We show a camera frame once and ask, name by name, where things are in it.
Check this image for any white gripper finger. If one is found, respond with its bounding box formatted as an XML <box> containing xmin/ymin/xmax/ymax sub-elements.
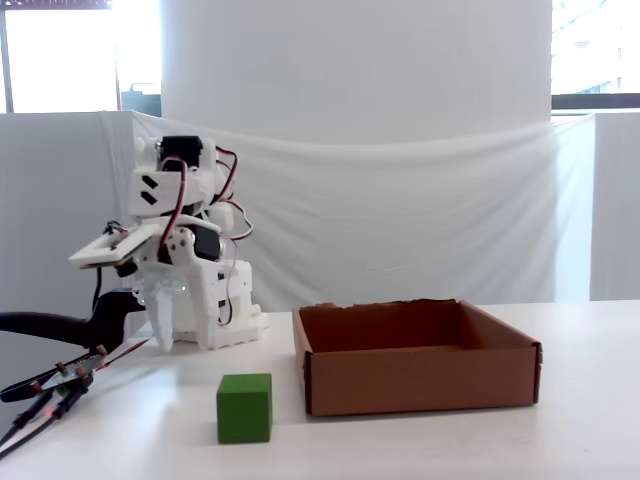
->
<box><xmin>167</xmin><ymin>225</ymin><xmax>224</xmax><ymax>353</ymax></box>
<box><xmin>142</xmin><ymin>272</ymin><xmax>177</xmax><ymax>354</ymax></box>

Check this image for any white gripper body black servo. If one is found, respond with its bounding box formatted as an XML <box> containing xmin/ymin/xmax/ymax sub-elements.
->
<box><xmin>142</xmin><ymin>215</ymin><xmax>224</xmax><ymax>281</ymax></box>

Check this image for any green cube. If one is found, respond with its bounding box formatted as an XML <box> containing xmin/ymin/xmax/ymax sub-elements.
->
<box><xmin>216</xmin><ymin>372</ymin><xmax>274</xmax><ymax>445</ymax></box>

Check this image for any brown cardboard box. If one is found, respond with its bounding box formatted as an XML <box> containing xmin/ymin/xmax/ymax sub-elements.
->
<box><xmin>291</xmin><ymin>298</ymin><xmax>545</xmax><ymax>418</ymax></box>

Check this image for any black table clamp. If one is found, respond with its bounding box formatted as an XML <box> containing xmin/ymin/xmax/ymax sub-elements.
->
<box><xmin>0</xmin><ymin>287</ymin><xmax>149</xmax><ymax>404</ymax></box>

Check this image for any black controller circuit board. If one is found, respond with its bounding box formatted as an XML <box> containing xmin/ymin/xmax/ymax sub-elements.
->
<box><xmin>29</xmin><ymin>344</ymin><xmax>109</xmax><ymax>397</ymax></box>

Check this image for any dark object behind window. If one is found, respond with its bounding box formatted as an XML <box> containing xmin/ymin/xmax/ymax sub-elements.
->
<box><xmin>121</xmin><ymin>82</ymin><xmax>162</xmax><ymax>114</ymax></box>

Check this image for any white partition panel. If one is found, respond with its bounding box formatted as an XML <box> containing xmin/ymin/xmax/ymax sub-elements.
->
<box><xmin>589</xmin><ymin>112</ymin><xmax>640</xmax><ymax>302</ymax></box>
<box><xmin>0</xmin><ymin>111</ymin><xmax>124</xmax><ymax>321</ymax></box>

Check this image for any white backdrop cloth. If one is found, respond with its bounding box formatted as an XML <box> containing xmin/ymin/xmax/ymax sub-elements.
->
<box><xmin>97</xmin><ymin>109</ymin><xmax>599</xmax><ymax>307</ymax></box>

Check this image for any dark window sill bar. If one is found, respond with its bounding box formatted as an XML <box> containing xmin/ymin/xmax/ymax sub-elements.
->
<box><xmin>551</xmin><ymin>92</ymin><xmax>640</xmax><ymax>118</ymax></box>

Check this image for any red wire to controller board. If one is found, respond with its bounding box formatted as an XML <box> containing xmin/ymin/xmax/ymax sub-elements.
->
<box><xmin>94</xmin><ymin>336</ymin><xmax>152</xmax><ymax>374</ymax></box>

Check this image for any red black servo wire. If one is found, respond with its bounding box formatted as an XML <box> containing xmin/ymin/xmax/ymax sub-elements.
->
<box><xmin>158</xmin><ymin>148</ymin><xmax>255</xmax><ymax>329</ymax></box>

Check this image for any black camera cable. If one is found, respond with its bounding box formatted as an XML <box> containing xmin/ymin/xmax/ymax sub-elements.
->
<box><xmin>91</xmin><ymin>264</ymin><xmax>106</xmax><ymax>324</ymax></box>

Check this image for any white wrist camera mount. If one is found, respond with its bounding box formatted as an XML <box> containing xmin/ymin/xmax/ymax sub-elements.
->
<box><xmin>68</xmin><ymin>222</ymin><xmax>162</xmax><ymax>272</ymax></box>

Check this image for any black plug cable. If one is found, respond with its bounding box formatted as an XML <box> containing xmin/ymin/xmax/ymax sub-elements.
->
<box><xmin>0</xmin><ymin>391</ymin><xmax>56</xmax><ymax>446</ymax></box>
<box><xmin>0</xmin><ymin>378</ymin><xmax>94</xmax><ymax>459</ymax></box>

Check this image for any window blind rail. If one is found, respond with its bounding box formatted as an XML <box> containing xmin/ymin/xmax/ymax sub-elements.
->
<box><xmin>0</xmin><ymin>0</ymin><xmax>112</xmax><ymax>12</ymax></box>

